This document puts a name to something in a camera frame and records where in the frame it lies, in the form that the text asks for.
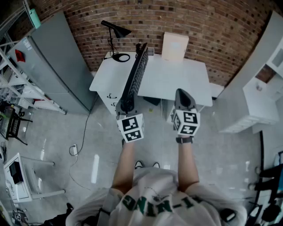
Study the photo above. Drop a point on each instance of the black desk lamp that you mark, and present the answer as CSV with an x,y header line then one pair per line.
x,y
118,33

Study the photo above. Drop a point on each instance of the black folding chair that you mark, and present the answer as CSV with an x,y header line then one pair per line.
x,y
12,125

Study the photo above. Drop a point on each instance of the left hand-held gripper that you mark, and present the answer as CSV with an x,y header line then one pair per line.
x,y
130,128

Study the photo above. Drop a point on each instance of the black wristwatch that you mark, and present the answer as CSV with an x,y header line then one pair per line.
x,y
184,140

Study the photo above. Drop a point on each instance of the white shelf rack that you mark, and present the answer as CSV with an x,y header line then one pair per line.
x,y
15,83

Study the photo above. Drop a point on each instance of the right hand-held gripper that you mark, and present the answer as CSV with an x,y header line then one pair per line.
x,y
186,123

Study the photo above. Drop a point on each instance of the person's left forearm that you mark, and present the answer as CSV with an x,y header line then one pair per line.
x,y
126,165

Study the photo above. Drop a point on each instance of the black box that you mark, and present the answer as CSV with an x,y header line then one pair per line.
x,y
16,173

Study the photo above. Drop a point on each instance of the black office chair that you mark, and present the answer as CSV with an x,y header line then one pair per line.
x,y
270,194

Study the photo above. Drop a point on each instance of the white power strip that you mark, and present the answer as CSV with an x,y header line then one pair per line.
x,y
75,150

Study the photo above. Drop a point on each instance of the person's right forearm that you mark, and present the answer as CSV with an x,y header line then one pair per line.
x,y
188,163

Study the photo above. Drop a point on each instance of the grey pen holder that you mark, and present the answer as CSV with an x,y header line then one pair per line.
x,y
150,51

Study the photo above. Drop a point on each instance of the white printed shirt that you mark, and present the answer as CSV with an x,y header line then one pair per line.
x,y
159,198

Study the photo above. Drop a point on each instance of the white drawer unit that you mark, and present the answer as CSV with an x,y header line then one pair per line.
x,y
109,99

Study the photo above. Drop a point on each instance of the grey metal cabinet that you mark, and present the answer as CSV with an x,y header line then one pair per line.
x,y
53,66

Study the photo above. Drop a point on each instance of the black keyboard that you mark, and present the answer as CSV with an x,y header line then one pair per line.
x,y
138,75

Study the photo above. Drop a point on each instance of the small white side table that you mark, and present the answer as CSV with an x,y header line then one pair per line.
x,y
24,187

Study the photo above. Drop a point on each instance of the mint green bottle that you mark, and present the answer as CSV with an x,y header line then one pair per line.
x,y
35,18

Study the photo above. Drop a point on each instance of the red cloth item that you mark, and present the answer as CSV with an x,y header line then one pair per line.
x,y
20,55

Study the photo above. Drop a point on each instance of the tall white cabinet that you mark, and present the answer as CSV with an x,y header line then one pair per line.
x,y
252,88

